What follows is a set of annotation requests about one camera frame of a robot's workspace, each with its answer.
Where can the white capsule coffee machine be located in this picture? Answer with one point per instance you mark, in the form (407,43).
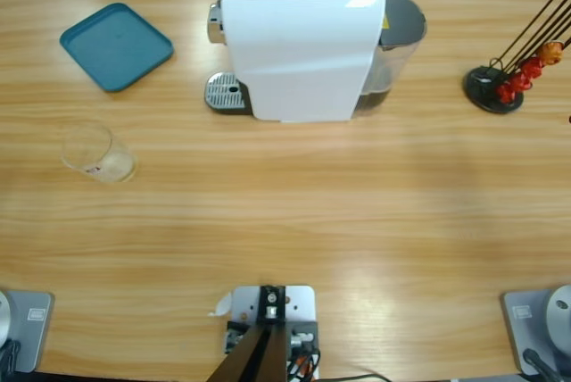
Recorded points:
(294,56)

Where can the clear drinking glass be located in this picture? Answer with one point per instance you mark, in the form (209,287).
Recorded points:
(120,168)

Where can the orange coffee capsule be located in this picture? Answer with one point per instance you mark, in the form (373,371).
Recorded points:
(552,52)

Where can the red coffee capsule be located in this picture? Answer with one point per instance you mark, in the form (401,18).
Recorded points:
(519,83)
(532,68)
(506,93)

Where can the white tape scrap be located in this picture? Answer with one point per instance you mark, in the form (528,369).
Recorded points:
(221,306)

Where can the clear water tank black lid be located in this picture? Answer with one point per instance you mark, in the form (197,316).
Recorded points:
(401,20)

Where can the teal square plastic tray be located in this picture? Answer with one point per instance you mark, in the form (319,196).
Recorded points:
(116,45)

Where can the black capsule holder with rods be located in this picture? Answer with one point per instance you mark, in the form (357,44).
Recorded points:
(479,83)

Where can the white block with dark post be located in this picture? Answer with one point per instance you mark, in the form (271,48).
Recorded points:
(299,306)

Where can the arm grey base plate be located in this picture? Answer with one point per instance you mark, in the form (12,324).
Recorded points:
(31,333)
(526,333)

